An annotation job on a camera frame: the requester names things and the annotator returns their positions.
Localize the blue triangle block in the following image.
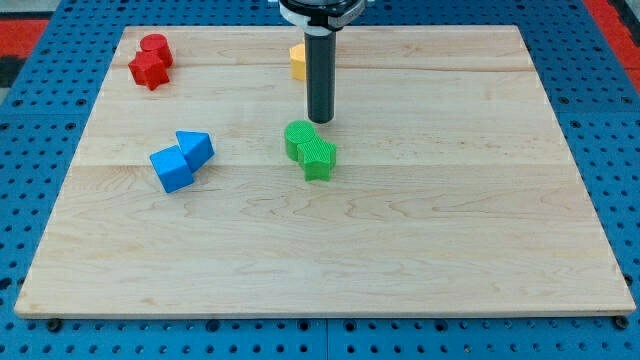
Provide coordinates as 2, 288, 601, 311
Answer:
176, 130, 215, 173

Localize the blue cube block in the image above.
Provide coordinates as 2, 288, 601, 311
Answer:
149, 145, 194, 193

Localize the red cylinder block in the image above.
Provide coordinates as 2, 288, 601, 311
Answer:
139, 33, 173, 68

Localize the wooden board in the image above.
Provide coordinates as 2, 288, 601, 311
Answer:
14, 25, 636, 319

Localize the yellow block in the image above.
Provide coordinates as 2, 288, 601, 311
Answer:
289, 43, 306, 81

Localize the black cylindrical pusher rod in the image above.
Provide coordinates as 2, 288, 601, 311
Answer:
305, 32, 336, 124

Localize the green cylinder block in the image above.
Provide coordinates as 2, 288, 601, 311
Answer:
284, 120, 316, 161

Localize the red star block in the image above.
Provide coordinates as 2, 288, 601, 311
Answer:
128, 51, 170, 91

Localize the green star block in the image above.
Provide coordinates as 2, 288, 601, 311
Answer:
297, 136, 337, 181

